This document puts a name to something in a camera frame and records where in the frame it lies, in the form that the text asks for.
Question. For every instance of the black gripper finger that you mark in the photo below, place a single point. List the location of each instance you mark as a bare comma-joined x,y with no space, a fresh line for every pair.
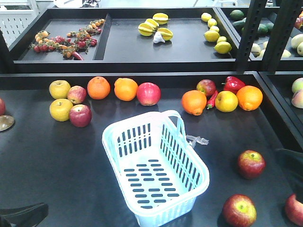
29,216
291,163

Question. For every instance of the light blue plastic basket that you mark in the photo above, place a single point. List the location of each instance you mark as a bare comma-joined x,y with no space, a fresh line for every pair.
158,172

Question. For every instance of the dark red apple middle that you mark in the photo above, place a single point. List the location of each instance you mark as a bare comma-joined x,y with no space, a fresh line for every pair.
251,164

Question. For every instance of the red yellow apple front left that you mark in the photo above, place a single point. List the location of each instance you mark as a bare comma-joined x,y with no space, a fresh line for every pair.
294,210

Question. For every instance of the pale peach front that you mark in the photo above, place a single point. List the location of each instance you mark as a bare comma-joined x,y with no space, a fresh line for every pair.
297,99

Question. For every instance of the pale peach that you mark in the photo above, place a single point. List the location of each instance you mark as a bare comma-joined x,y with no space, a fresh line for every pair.
297,99
297,85

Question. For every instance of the black wood produce display table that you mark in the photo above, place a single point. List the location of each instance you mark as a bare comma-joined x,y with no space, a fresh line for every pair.
66,167

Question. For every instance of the pale peach back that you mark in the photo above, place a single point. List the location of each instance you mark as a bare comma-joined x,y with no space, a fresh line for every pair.
297,85

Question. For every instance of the red apple front right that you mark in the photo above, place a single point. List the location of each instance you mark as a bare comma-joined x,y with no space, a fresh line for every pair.
239,211

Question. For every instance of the orange far right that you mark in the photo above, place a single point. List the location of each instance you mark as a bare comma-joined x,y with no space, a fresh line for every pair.
249,98

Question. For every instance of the red bell pepper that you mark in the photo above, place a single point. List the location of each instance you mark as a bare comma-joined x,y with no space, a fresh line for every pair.
233,84

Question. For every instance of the small red chili pepper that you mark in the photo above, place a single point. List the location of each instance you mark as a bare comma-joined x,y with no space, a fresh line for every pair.
211,102

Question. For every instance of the red green apple back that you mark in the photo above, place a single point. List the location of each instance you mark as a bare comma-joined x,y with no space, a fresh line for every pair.
207,87

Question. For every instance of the dark red apple left group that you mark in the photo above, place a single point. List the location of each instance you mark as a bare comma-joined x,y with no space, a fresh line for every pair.
80,115

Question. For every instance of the red apple far corner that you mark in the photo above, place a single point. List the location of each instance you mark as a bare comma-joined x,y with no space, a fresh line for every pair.
2,107

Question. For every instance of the orange middle right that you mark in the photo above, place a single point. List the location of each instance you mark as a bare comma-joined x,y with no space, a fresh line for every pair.
194,102

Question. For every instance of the yellow apple back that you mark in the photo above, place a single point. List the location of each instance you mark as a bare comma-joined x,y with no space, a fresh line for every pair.
59,89

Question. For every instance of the small pink apple back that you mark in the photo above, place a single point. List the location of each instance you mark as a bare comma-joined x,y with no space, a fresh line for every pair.
77,95

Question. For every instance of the lemon pile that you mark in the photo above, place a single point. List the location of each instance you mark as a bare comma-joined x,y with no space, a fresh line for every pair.
212,35

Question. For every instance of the mango and apple pile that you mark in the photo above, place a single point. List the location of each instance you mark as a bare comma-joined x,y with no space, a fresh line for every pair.
299,21

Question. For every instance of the orange back row left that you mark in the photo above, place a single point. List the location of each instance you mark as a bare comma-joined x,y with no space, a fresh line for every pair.
98,88

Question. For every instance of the black upper display shelf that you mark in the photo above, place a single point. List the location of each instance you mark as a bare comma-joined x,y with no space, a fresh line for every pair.
120,47

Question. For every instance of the pink red apple back row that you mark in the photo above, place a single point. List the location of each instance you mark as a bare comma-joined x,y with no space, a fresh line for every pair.
148,94

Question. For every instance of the white garlic bulb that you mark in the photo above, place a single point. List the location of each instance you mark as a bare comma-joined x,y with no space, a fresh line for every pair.
158,38

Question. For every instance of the cherry tomato vine pile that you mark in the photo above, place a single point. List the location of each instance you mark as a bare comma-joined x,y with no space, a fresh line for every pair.
71,45

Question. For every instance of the yellow starfruit pile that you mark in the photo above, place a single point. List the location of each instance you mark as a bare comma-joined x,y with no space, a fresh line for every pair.
151,26

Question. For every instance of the black shelf upright post right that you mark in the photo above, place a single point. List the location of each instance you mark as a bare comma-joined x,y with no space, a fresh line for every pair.
272,60

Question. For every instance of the black shelf upright post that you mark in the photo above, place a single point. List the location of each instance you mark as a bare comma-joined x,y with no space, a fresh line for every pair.
250,30
272,60

